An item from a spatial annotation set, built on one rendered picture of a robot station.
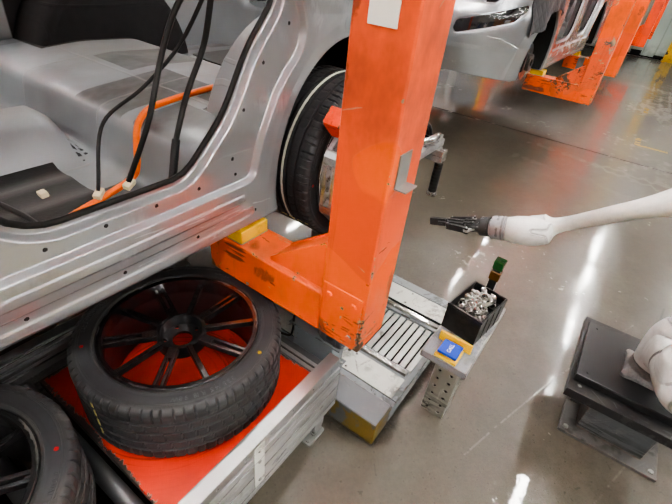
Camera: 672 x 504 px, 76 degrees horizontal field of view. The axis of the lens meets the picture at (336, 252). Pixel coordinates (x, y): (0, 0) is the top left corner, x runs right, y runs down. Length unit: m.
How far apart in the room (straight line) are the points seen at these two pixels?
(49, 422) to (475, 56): 3.75
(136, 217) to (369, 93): 0.68
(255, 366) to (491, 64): 3.39
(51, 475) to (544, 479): 1.63
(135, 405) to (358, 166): 0.87
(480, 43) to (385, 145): 3.12
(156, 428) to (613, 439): 1.75
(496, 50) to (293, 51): 2.82
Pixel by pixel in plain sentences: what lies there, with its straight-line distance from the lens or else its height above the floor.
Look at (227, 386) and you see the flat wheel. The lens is 1.34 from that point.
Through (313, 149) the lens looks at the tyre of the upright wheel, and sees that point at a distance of 1.54.
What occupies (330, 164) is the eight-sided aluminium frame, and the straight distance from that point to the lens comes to 1.54.
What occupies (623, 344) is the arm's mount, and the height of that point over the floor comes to 0.32.
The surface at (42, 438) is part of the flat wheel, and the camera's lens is 1.37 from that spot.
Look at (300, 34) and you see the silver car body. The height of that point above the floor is 1.33.
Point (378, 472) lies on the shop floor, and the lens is 1.80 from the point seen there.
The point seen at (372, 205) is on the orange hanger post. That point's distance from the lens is 1.08.
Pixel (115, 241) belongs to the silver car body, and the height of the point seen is 0.91.
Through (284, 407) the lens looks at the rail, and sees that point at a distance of 1.43.
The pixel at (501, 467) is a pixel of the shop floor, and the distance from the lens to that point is 1.96.
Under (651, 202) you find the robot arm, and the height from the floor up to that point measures 1.01.
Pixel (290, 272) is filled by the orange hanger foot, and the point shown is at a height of 0.68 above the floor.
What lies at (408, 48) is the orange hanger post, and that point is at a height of 1.42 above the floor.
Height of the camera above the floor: 1.57
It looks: 35 degrees down
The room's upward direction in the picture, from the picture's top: 7 degrees clockwise
